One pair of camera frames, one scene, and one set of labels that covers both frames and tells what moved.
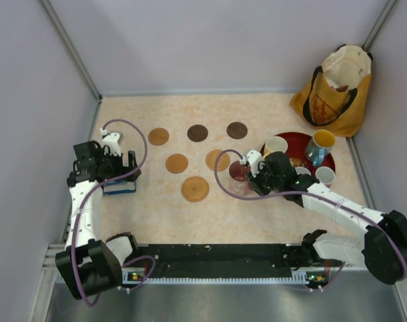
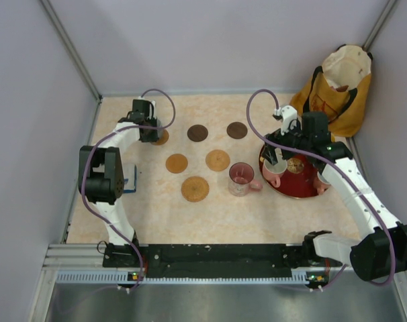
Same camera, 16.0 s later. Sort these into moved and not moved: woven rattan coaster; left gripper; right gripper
Moved: right gripper; left gripper
Not moved: woven rattan coaster
